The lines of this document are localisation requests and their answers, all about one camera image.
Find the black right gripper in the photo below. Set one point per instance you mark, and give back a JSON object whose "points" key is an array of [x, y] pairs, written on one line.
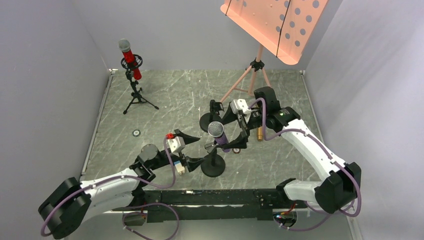
{"points": [[243, 125]]}

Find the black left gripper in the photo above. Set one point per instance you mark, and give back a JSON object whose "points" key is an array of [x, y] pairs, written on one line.
{"points": [[183, 153]]}

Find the purple glitter microphone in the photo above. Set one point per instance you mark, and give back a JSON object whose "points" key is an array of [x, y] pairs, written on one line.
{"points": [[217, 131]]}

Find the gold microphone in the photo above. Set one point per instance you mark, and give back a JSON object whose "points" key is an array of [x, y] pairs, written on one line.
{"points": [[260, 134]]}

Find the black round-base clip mic stand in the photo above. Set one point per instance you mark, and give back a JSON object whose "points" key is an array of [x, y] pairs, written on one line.
{"points": [[213, 115]]}

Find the black round-base fork mic stand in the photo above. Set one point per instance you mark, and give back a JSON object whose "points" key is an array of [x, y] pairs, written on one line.
{"points": [[213, 165]]}

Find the black tripod shock mount stand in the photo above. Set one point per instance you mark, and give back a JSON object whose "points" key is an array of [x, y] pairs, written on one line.
{"points": [[130, 73]]}

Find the red glitter microphone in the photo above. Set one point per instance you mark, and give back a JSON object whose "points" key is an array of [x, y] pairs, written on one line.
{"points": [[130, 59]]}

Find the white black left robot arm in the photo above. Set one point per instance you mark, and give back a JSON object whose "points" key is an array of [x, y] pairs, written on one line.
{"points": [[73, 202]]}

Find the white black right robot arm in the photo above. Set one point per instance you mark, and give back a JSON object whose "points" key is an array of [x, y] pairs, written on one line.
{"points": [[339, 182]]}

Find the pink music stand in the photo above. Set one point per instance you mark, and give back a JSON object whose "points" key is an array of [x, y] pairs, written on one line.
{"points": [[283, 27]]}

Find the blue white toy brick block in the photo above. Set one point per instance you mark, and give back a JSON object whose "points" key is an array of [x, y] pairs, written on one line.
{"points": [[180, 169]]}

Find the brown poker chip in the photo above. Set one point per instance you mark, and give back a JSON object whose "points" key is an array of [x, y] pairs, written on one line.
{"points": [[236, 150]]}

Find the black grey poker chip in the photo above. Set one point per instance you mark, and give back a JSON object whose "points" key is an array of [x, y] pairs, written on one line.
{"points": [[136, 133]]}

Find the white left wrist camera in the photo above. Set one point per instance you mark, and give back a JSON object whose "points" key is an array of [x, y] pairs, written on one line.
{"points": [[175, 143]]}

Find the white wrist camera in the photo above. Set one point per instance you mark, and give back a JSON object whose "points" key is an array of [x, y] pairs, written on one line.
{"points": [[175, 143], [241, 104]]}

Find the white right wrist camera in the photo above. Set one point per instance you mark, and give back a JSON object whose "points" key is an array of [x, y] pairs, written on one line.
{"points": [[241, 104]]}

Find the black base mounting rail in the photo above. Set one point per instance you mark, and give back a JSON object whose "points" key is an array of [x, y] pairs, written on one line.
{"points": [[213, 204]]}

